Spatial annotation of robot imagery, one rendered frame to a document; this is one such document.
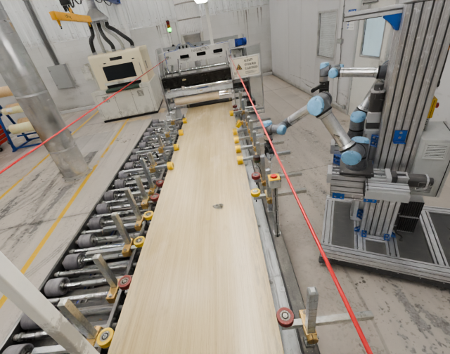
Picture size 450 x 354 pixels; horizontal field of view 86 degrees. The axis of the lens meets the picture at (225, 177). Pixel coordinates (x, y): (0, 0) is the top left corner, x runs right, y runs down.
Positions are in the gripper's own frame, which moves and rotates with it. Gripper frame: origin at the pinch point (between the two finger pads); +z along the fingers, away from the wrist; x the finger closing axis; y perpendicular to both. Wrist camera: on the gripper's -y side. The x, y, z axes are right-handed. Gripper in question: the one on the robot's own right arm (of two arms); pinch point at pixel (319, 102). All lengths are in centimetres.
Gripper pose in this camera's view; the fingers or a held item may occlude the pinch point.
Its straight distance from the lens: 257.9
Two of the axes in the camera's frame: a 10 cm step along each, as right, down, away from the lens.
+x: 3.8, -5.5, 7.4
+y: 9.1, 0.9, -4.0
